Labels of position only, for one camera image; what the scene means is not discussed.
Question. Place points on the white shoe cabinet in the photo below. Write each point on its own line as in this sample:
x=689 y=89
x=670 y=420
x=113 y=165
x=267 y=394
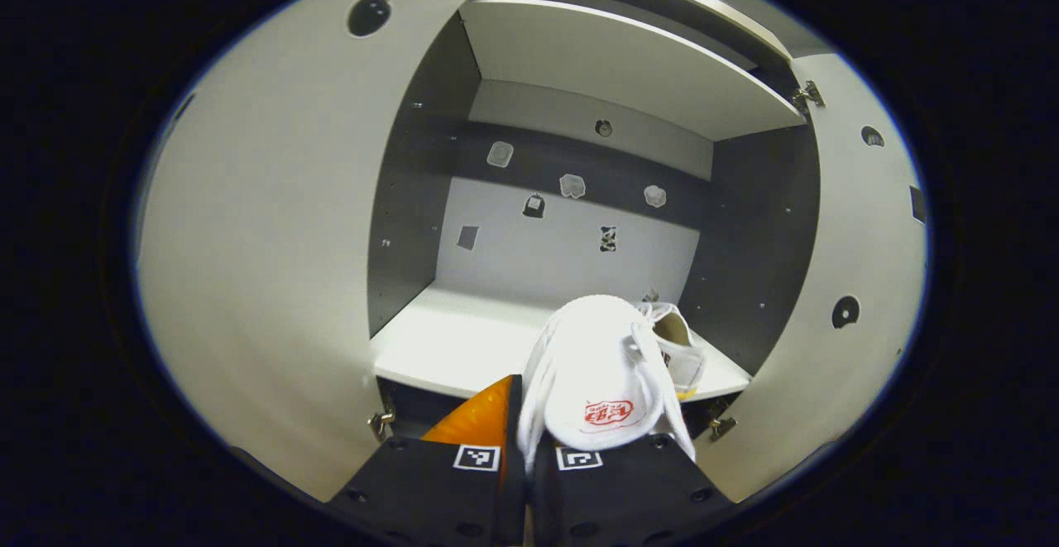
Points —
x=538 y=266

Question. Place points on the white cabinet door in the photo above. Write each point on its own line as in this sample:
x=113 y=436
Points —
x=844 y=241
x=265 y=241

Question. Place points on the white canvas shoe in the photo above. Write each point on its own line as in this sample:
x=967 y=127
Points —
x=596 y=365
x=682 y=357

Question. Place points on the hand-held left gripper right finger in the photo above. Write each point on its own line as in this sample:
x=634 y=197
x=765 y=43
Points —
x=629 y=497

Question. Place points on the white cabinet shelf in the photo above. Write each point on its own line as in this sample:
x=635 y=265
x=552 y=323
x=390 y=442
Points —
x=620 y=59
x=447 y=348

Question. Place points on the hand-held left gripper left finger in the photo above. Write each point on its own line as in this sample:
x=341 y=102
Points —
x=513 y=489

